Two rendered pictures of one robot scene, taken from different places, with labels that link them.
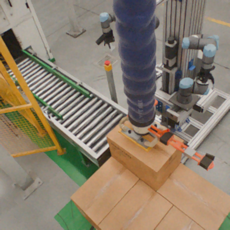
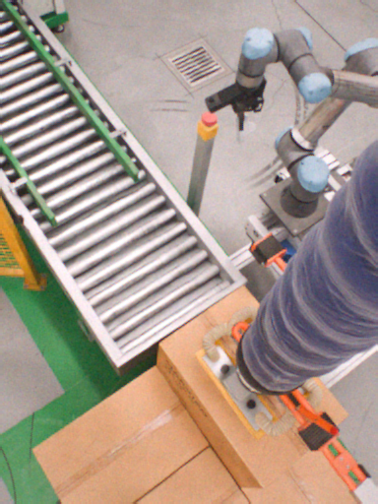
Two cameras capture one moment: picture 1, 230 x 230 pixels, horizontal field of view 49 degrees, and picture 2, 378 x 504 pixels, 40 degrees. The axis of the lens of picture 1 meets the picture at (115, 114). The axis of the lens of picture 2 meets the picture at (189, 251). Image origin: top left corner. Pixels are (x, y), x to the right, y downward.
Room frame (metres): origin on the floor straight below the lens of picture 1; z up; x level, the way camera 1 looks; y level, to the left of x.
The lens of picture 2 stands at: (0.92, 0.15, 2.78)
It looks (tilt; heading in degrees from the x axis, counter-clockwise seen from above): 65 degrees down; 352
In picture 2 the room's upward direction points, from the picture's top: 11 degrees clockwise
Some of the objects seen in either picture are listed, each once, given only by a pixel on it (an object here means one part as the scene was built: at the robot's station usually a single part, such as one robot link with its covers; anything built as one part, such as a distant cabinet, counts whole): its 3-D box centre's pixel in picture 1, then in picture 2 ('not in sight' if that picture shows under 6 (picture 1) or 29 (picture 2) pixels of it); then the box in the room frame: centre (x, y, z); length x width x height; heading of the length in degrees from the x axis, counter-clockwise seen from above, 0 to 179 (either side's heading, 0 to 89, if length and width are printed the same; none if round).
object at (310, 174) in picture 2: not in sight; (309, 177); (1.97, -0.39, 1.20); 0.13 x 0.12 x 0.14; 24
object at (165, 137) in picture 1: (166, 137); (318, 431); (1.08, -0.37, 1.18); 0.10 x 0.08 x 0.06; 128
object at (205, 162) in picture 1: (205, 163); not in sight; (0.80, -0.58, 1.18); 0.08 x 0.07 x 0.05; 38
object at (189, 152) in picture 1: (189, 152); (366, 494); (0.91, -0.50, 1.17); 0.07 x 0.07 x 0.04; 38
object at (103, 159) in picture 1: (119, 143); (181, 328); (1.58, 0.02, 0.48); 0.70 x 0.03 x 0.15; 127
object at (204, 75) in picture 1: (204, 73); not in sight; (1.23, -0.67, 1.66); 0.09 x 0.08 x 0.12; 127
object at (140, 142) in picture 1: (135, 136); (236, 387); (1.22, -0.14, 1.08); 0.34 x 0.10 x 0.05; 38
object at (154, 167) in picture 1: (144, 149); (242, 388); (1.27, -0.22, 0.74); 0.60 x 0.40 x 0.40; 39
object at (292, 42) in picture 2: (115, 16); (291, 48); (1.99, -0.17, 1.77); 0.11 x 0.11 x 0.08; 24
